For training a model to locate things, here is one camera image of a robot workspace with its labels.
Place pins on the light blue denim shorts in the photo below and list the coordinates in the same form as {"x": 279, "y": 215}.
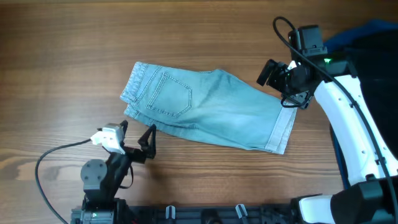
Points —
{"x": 214, "y": 107}

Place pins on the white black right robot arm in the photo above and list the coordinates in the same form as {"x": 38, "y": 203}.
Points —
{"x": 371, "y": 167}

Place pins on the dark blue garment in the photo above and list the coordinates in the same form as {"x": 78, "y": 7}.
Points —
{"x": 346, "y": 38}

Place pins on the black garment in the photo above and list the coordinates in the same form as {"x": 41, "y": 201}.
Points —
{"x": 375, "y": 60}

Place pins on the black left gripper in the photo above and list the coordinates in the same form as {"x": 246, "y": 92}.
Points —
{"x": 134, "y": 152}

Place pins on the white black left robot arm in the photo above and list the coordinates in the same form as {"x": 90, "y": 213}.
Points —
{"x": 102, "y": 179}

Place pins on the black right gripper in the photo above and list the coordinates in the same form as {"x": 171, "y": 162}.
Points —
{"x": 280, "y": 77}

